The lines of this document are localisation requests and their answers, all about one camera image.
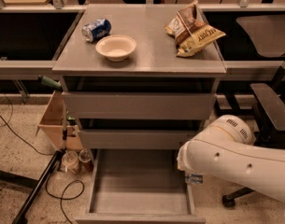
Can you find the plastic cup with brown drink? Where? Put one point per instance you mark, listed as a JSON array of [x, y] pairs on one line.
[[86, 159]]

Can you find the black tripod stand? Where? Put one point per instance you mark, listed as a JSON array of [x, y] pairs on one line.
[[55, 160]]

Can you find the wooden box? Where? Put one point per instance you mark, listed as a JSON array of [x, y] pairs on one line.
[[52, 125]]

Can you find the grey desk frame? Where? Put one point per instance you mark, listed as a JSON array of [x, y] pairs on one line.
[[23, 67]]

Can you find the grey middle drawer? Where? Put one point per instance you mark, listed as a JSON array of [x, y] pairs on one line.
[[137, 133]]

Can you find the blue pepsi can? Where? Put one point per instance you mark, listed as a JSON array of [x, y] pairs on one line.
[[96, 30]]

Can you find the green handle tool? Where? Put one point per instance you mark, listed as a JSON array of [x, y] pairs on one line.
[[47, 81]]

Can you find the black office chair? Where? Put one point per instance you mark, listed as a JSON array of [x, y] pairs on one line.
[[269, 112]]

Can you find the clear plastic cup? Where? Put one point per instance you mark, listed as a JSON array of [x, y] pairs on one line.
[[70, 162]]

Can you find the grey top drawer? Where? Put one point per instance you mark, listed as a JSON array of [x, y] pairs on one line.
[[139, 97]]

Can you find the brown yellow chip bag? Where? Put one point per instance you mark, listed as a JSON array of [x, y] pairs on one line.
[[191, 35]]

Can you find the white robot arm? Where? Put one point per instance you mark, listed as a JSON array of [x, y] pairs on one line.
[[224, 149]]

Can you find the redbull can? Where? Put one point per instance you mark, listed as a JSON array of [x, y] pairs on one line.
[[193, 179]]

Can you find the grey drawer cabinet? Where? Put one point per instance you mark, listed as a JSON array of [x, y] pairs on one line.
[[151, 100]]

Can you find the grey drawer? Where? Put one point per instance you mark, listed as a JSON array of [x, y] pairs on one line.
[[137, 133], [139, 97], [139, 186]]

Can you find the grey bottom drawer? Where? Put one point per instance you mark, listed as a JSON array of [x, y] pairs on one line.
[[139, 186]]

